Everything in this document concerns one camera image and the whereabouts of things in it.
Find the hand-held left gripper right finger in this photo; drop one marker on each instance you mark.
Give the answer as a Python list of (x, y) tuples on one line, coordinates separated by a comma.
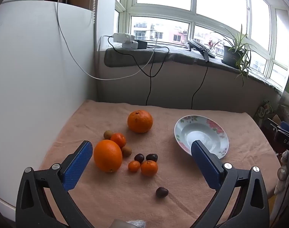
[(206, 166)]

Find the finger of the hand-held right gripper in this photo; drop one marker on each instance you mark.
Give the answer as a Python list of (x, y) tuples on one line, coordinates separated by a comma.
[(286, 126)]

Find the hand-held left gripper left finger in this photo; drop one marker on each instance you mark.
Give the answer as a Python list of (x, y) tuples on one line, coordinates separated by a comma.
[(77, 163)]

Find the large smooth orange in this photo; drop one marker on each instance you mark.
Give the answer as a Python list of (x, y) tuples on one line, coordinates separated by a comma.
[(108, 156)]

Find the white floral plate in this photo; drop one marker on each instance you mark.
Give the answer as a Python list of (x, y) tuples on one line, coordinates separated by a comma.
[(201, 133)]

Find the brown kiwi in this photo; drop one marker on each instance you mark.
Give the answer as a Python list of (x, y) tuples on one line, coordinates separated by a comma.
[(127, 151), (107, 134)]

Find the dark purple plum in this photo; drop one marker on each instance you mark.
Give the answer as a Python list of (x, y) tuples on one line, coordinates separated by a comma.
[(162, 192), (151, 157), (139, 157)]

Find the small orange tangerine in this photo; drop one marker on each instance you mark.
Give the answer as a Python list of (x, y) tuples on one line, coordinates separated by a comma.
[(134, 166)]

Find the large rough-skinned orange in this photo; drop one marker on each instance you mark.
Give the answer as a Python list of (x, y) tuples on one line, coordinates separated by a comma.
[(140, 121)]

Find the green printed box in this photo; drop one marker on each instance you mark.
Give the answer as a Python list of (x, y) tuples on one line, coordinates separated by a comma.
[(265, 109)]

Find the white cloth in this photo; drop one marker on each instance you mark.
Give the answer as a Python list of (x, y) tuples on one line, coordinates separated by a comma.
[(283, 178)]

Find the pink towel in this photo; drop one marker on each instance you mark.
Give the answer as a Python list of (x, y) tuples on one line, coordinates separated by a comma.
[(125, 194)]

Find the potted spider plant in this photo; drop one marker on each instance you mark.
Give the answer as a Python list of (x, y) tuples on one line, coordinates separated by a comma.
[(231, 55)]

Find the white panel board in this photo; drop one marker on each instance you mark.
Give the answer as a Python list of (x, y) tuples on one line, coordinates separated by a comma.
[(27, 76)]

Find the small black adapter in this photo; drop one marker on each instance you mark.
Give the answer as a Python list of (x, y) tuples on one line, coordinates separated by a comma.
[(206, 57)]

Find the grey windowsill cloth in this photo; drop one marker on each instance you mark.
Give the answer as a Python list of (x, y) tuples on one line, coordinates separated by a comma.
[(173, 54)]

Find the grey flat device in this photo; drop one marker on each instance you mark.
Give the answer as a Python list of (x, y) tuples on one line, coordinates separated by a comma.
[(198, 46)]

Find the white charger block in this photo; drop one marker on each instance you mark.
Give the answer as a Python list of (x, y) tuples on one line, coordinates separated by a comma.
[(130, 45)]

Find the black power adapter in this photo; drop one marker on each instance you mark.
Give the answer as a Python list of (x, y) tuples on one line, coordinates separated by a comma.
[(142, 44)]

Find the white window frame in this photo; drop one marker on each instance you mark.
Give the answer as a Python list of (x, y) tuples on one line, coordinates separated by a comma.
[(158, 13)]

